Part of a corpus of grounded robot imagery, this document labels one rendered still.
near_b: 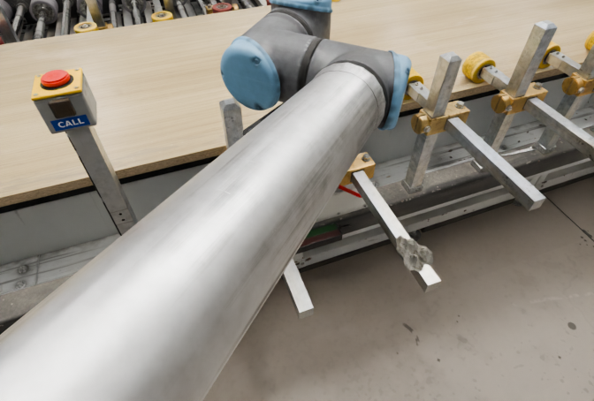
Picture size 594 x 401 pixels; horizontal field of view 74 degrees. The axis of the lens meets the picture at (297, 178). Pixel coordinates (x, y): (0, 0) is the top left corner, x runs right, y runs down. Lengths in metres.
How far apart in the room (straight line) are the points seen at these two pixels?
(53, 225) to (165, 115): 0.42
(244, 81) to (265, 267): 0.33
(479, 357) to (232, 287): 1.63
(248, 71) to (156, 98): 0.75
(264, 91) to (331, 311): 1.33
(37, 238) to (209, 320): 1.11
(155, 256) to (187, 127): 0.91
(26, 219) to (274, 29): 0.88
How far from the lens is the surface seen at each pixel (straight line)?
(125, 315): 0.18
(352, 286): 1.79
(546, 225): 2.31
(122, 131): 1.14
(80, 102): 0.70
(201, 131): 1.07
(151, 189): 1.15
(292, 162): 0.26
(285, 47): 0.50
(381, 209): 0.92
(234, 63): 0.51
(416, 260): 0.83
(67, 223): 1.23
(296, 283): 0.81
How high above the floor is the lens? 1.55
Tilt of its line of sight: 45 degrees down
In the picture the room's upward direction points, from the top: straight up
